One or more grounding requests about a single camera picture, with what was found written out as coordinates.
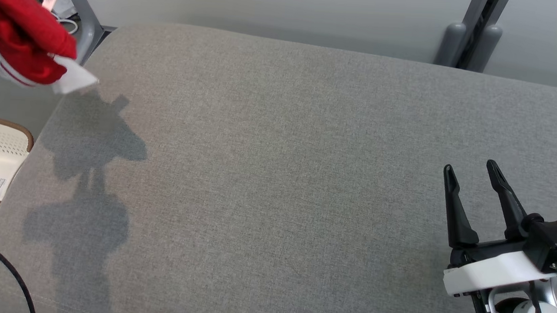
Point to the grey metal frame leg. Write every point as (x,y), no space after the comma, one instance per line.
(84,21)

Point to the red jersey with white trim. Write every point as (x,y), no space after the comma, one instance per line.
(20,32)

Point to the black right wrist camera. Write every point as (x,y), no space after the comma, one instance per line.
(550,241)

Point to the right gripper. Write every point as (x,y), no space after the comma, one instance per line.
(489,271)

